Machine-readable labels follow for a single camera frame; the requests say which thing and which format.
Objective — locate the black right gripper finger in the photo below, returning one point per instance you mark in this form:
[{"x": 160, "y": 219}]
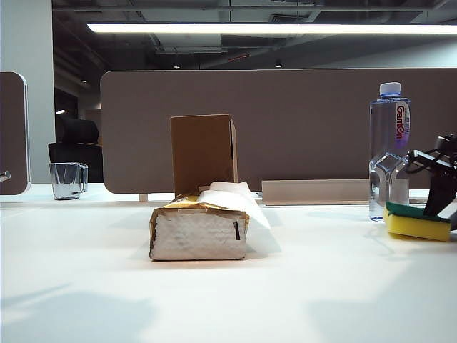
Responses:
[
  {"x": 441, "y": 196},
  {"x": 452, "y": 221}
]

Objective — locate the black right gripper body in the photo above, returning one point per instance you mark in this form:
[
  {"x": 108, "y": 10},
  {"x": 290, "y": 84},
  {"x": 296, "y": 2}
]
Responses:
[{"x": 449, "y": 143}]

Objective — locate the yellow sponge with green scourer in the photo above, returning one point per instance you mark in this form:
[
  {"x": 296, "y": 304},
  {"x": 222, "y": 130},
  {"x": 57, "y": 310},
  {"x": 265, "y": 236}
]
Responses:
[{"x": 410, "y": 227}]

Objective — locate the clear plastic water bottle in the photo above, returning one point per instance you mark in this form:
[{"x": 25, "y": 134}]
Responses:
[{"x": 387, "y": 135}]

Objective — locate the wide brown desk partition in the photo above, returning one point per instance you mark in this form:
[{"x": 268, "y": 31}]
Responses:
[{"x": 303, "y": 125}]

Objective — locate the white tissue sheet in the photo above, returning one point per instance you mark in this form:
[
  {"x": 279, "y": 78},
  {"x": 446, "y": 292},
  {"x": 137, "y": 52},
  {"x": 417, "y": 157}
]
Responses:
[{"x": 230, "y": 196}]

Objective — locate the long ceiling light strip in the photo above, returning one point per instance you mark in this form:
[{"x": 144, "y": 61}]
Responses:
[{"x": 250, "y": 28}]

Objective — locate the brown cardboard box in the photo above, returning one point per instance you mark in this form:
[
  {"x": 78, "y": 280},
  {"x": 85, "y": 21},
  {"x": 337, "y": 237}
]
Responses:
[{"x": 201, "y": 150}]

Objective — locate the gold tissue pack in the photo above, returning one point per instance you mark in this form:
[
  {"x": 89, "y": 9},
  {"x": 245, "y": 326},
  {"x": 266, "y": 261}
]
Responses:
[{"x": 200, "y": 237}]

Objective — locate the white partition foot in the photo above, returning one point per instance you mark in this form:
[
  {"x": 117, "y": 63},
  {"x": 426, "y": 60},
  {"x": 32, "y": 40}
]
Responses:
[{"x": 143, "y": 197}]

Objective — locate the black office chair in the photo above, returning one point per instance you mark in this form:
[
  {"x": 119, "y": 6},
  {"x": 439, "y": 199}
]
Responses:
[{"x": 76, "y": 132}]

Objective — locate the clear glass cup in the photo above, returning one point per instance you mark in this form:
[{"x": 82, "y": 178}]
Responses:
[{"x": 68, "y": 180}]

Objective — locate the narrow brown desk partition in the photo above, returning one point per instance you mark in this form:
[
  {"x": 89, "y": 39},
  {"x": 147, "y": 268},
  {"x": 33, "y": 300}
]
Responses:
[{"x": 12, "y": 135}]

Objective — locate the silver partition clamp knob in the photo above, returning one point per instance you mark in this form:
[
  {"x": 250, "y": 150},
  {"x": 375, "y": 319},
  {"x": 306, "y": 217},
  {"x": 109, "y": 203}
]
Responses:
[{"x": 4, "y": 176}]

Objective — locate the beige metal partition bracket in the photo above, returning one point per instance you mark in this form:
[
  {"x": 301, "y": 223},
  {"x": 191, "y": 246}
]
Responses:
[{"x": 316, "y": 192}]

